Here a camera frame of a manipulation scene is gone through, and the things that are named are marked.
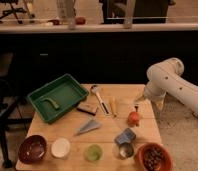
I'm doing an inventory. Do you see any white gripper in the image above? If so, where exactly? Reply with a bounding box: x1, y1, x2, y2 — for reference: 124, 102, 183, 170
134, 81, 166, 116

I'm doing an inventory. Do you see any red apple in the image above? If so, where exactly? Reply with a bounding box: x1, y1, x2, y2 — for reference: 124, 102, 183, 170
127, 111, 140, 126

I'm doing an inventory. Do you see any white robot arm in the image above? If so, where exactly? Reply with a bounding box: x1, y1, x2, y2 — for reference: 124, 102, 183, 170
134, 58, 198, 115

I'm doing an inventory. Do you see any small metal cup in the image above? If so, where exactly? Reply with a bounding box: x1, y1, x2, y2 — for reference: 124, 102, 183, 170
119, 143, 134, 159

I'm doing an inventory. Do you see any green plastic cup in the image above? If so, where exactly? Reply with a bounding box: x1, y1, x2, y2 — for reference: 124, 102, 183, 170
84, 144, 103, 162

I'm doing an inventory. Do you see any yellow banana toy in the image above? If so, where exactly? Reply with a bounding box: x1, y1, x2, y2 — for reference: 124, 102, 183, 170
109, 97, 117, 117

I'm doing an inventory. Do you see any orange bowl with nuts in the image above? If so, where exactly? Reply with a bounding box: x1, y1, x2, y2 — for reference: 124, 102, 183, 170
134, 143, 173, 171

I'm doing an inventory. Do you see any brown wooden block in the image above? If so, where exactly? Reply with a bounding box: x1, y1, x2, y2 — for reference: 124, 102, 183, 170
77, 102, 98, 116

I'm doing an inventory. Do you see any grey triangular spatula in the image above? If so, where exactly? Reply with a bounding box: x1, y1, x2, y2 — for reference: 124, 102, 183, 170
76, 119, 101, 135

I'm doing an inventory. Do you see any green plastic tray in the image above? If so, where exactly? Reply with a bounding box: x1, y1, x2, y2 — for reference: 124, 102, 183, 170
28, 74, 89, 124

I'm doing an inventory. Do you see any green curved vegetable toy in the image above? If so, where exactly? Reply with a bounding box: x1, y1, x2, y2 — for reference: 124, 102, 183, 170
41, 97, 60, 110

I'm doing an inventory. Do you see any red object on counter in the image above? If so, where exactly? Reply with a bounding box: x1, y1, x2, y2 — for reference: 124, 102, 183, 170
75, 17, 86, 25

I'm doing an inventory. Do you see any dark red bowl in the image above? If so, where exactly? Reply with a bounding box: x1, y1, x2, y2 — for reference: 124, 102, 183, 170
18, 135, 47, 164

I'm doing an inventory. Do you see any black chair at left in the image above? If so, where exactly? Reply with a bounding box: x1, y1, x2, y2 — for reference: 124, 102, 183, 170
0, 54, 32, 168

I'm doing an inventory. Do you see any black office chair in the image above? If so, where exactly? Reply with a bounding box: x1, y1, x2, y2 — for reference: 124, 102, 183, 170
0, 0, 35, 24

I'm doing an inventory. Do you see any metal spoon black handle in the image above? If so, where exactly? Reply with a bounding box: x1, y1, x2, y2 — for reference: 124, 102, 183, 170
90, 85, 109, 115

